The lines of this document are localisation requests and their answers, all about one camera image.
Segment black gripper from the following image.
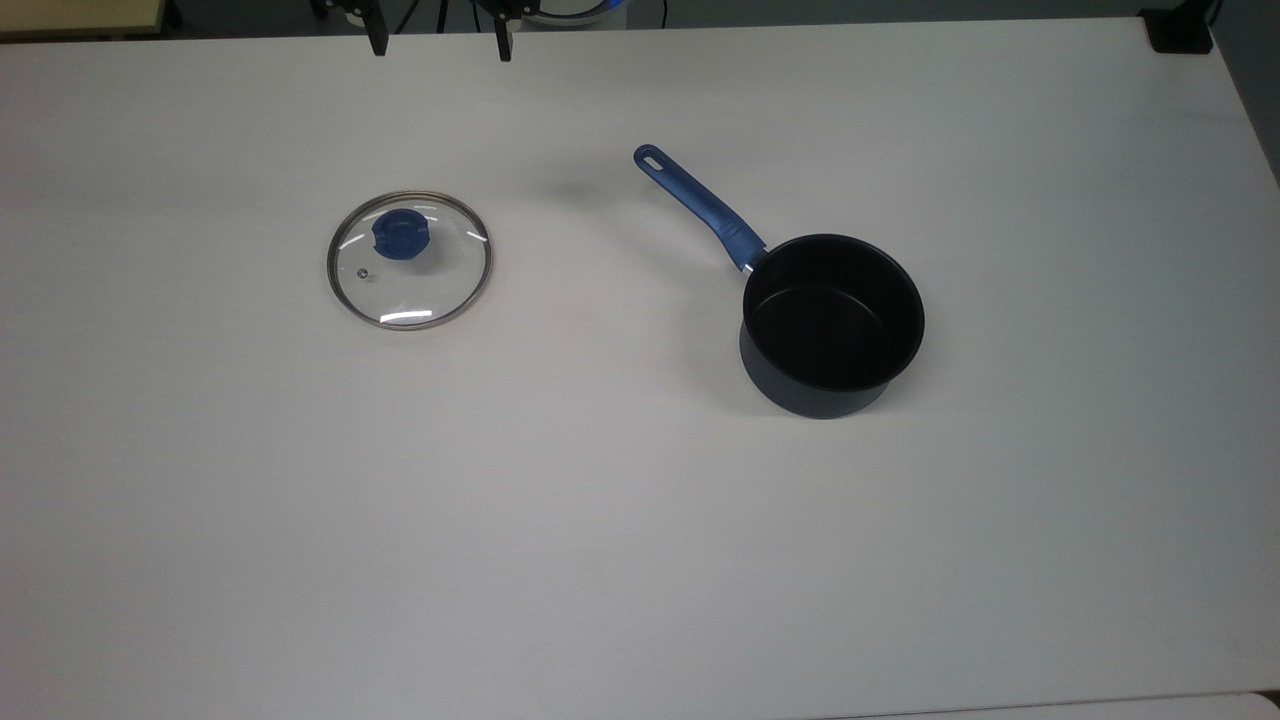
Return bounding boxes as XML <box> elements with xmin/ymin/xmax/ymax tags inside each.
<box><xmin>310</xmin><ymin>0</ymin><xmax>531</xmax><ymax>63</ymax></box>

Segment glass lid with blue knob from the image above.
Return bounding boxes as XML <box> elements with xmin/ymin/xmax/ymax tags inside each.
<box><xmin>326</xmin><ymin>189</ymin><xmax>493</xmax><ymax>332</ymax></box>

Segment beige wooden table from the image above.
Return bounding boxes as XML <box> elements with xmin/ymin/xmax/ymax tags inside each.
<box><xmin>0</xmin><ymin>0</ymin><xmax>167</xmax><ymax>41</ymax></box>

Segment black table clamp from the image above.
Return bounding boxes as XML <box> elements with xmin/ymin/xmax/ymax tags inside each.
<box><xmin>1140</xmin><ymin>0</ymin><xmax>1217</xmax><ymax>56</ymax></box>

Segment white side table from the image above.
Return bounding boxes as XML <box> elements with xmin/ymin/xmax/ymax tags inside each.
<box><xmin>820</xmin><ymin>688</ymin><xmax>1280</xmax><ymax>720</ymax></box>

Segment dark saucepan with blue handle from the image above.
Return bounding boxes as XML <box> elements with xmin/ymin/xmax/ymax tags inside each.
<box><xmin>632</xmin><ymin>144</ymin><xmax>926</xmax><ymax>420</ymax></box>

